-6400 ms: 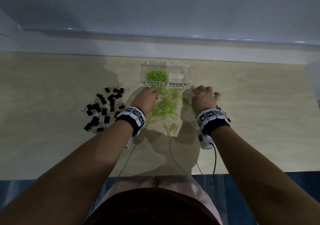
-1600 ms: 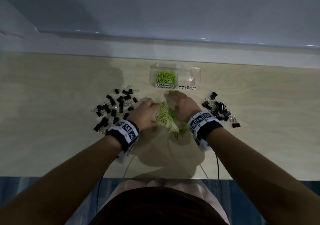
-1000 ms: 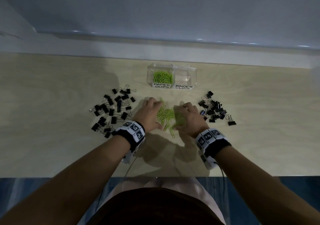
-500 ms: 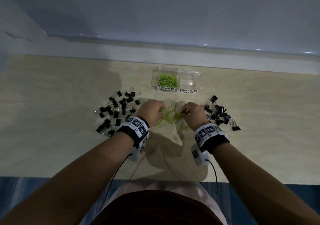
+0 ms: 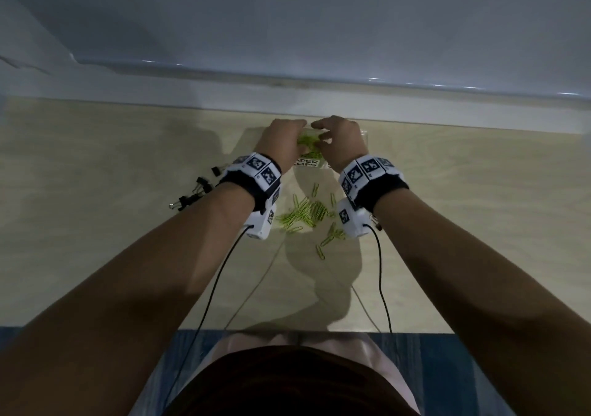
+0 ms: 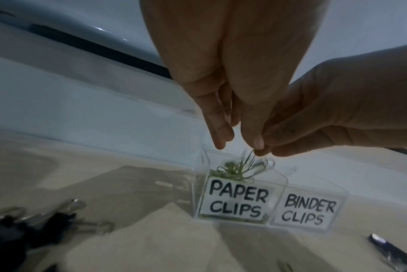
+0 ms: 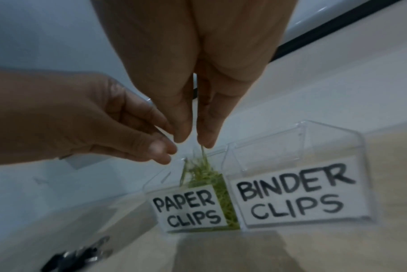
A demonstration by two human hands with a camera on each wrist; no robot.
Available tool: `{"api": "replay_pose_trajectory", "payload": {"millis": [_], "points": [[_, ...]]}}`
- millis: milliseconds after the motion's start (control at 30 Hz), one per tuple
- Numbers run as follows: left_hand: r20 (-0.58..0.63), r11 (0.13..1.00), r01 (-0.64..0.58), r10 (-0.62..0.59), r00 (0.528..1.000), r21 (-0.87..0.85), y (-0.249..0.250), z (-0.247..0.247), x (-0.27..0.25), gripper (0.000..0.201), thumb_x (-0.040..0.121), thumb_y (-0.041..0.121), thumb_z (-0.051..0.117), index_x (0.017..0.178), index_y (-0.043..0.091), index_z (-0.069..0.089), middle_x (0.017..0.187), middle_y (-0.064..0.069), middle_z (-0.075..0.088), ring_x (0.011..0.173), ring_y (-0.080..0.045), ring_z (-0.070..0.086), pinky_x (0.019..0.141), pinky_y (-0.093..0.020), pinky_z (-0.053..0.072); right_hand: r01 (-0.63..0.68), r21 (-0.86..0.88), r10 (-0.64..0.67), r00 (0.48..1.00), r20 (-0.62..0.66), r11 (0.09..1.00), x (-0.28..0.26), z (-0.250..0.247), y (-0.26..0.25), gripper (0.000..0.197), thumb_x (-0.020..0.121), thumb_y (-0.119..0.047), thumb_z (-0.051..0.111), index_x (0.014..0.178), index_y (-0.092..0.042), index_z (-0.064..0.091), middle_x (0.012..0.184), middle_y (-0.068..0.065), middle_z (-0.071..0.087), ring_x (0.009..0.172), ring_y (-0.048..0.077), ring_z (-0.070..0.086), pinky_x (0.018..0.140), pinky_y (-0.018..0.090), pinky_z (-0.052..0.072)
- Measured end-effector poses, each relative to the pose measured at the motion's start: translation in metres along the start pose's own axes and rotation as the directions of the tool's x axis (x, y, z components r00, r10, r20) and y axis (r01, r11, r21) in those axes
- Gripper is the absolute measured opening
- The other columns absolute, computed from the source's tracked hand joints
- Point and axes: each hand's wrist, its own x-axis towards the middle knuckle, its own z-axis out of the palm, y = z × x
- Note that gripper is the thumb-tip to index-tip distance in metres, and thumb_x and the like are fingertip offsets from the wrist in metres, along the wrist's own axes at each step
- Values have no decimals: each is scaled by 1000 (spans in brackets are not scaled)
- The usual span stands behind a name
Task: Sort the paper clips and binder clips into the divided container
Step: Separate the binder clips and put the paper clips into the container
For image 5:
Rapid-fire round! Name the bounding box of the person's right hand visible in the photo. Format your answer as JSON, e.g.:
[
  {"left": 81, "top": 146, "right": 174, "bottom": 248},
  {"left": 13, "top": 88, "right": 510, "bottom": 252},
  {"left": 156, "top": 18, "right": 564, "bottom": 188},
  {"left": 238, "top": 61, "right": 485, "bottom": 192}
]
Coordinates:
[{"left": 310, "top": 115, "right": 369, "bottom": 174}]

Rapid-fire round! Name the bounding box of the person's left hand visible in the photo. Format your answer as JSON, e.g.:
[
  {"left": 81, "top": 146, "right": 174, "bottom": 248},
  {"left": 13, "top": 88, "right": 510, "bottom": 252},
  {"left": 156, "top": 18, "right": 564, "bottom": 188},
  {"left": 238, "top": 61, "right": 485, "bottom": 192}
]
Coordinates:
[{"left": 254, "top": 118, "right": 308, "bottom": 174}]

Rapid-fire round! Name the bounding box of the transparent box for binder clips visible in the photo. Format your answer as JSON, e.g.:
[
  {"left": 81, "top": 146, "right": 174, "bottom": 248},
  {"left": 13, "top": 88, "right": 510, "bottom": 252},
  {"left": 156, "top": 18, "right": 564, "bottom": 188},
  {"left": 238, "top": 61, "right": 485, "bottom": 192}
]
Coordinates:
[{"left": 323, "top": 127, "right": 370, "bottom": 170}]

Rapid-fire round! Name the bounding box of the pile of green paper clips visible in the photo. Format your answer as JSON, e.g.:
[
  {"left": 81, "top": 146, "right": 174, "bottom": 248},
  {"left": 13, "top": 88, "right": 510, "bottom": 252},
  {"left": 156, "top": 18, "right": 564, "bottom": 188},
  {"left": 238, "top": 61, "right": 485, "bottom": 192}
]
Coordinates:
[
  {"left": 297, "top": 133, "right": 325, "bottom": 160},
  {"left": 276, "top": 182, "right": 347, "bottom": 260}
]

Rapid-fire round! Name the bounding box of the person's right forearm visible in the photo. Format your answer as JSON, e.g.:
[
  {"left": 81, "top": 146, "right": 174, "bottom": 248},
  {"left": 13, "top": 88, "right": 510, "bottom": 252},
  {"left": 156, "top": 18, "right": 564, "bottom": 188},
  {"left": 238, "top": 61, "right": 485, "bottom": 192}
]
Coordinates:
[{"left": 371, "top": 189, "right": 591, "bottom": 416}]

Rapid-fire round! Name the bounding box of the person's left forearm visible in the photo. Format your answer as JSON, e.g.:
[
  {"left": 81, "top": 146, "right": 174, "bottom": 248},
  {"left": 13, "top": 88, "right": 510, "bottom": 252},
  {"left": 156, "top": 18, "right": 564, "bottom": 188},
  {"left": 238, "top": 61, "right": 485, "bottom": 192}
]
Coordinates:
[{"left": 0, "top": 182, "right": 257, "bottom": 416}]

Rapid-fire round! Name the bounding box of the black white marker wristband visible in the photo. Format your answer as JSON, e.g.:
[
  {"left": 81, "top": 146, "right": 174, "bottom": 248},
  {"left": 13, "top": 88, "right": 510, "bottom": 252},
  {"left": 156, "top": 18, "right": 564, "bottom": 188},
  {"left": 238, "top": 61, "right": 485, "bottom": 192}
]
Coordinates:
[
  {"left": 215, "top": 152, "right": 283, "bottom": 241},
  {"left": 334, "top": 154, "right": 411, "bottom": 239}
]

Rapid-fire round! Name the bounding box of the dark brown shirt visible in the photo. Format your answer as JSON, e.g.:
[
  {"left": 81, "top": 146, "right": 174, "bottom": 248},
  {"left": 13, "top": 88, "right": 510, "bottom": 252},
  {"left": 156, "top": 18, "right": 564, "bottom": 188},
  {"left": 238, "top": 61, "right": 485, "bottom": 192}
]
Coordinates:
[{"left": 164, "top": 346, "right": 419, "bottom": 416}]

